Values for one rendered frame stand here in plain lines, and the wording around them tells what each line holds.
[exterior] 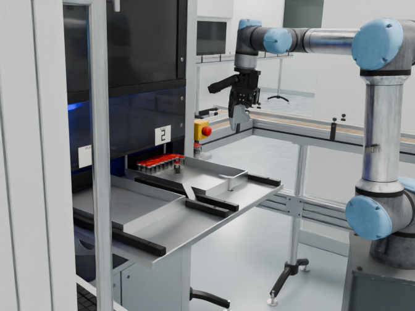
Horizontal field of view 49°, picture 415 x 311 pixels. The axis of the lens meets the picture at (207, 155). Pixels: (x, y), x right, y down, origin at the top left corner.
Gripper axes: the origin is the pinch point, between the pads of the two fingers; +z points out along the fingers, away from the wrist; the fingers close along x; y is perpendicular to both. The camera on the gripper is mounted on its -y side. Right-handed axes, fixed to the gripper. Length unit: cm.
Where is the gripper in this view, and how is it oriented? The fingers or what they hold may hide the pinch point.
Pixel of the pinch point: (231, 126)
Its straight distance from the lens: 156.8
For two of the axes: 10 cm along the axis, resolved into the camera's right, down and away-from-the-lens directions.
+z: -1.0, 9.6, 2.7
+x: 4.1, -2.1, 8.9
